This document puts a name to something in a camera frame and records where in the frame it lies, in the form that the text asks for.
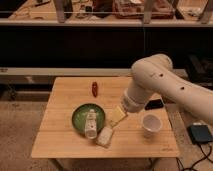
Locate background wooden workbench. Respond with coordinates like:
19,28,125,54
0,0,213,27

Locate black power box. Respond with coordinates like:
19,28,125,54
187,125,213,144

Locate black smartphone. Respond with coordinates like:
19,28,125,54
145,99,164,110

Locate red chili pepper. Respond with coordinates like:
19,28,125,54
92,82,98,97

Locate wooden table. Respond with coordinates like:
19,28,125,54
31,77,179,159

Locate black floor cable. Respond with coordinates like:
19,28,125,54
175,143,213,171

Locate green round plate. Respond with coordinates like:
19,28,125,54
72,103,106,136

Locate white plastic bottle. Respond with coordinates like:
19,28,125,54
84,109,97,139

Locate white plastic cup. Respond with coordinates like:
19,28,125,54
142,114,162,138

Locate yellow sponge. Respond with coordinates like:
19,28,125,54
109,106,127,127

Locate beige sponge block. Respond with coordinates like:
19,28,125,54
97,127,113,147

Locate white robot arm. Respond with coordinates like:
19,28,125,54
121,54,213,126

